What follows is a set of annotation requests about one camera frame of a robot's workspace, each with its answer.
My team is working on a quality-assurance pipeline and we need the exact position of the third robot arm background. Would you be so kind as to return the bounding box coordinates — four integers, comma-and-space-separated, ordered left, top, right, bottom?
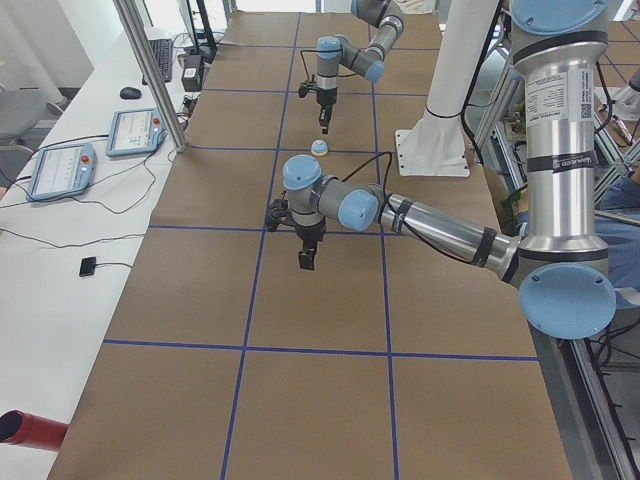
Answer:
595, 71, 639, 121

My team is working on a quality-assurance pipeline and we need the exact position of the black keyboard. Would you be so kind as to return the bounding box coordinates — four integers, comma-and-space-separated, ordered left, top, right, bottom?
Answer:
148, 38, 173, 83

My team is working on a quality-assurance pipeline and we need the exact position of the near blue teach pendant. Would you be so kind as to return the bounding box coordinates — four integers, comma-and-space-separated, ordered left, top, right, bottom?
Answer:
25, 143, 96, 202

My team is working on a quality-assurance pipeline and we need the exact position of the black box with label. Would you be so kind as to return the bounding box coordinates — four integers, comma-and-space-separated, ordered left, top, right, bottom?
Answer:
181, 55, 204, 92

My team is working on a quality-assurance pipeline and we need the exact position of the blue teach pendant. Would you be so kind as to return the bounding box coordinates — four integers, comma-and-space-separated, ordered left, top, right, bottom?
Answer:
25, 143, 96, 202
105, 108, 166, 158

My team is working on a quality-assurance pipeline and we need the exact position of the blue white call bell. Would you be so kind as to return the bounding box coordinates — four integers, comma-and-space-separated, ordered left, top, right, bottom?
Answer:
310, 139, 329, 156

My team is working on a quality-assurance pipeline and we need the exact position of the person in blue sweater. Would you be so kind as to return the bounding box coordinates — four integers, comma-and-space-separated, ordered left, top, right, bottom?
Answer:
499, 169, 640, 311

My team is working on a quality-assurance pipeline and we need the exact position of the aluminium frame post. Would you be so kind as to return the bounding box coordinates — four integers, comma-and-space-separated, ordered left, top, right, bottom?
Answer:
113, 0, 187, 154

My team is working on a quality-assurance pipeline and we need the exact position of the black computer mouse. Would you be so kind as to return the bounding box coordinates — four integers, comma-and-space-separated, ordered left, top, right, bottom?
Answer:
119, 86, 142, 100

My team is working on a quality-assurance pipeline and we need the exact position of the small black square device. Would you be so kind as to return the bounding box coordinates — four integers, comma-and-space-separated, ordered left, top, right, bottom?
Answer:
79, 256, 97, 278

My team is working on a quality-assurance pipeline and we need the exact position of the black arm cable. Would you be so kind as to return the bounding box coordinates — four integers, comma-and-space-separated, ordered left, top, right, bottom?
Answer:
299, 48, 321, 86
339, 150, 394, 201

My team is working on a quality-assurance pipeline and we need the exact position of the far blue teach pendant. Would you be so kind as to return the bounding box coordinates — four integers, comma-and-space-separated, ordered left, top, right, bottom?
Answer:
105, 108, 166, 158

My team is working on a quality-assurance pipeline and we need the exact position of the red bottle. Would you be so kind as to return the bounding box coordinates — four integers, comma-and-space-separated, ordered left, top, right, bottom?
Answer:
1, 410, 68, 451

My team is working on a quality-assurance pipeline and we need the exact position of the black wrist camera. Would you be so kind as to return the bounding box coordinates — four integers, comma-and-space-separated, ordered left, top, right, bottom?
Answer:
298, 81, 317, 98
264, 198, 293, 232

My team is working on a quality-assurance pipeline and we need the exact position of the white camera pole with base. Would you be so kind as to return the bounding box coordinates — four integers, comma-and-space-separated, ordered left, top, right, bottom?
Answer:
396, 0, 500, 177

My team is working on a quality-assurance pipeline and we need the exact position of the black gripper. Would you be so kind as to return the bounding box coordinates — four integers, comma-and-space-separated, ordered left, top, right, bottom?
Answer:
295, 221, 326, 271
316, 87, 337, 134

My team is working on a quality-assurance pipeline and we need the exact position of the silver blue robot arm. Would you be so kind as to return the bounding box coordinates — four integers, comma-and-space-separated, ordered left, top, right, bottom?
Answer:
265, 1, 616, 340
312, 0, 404, 134

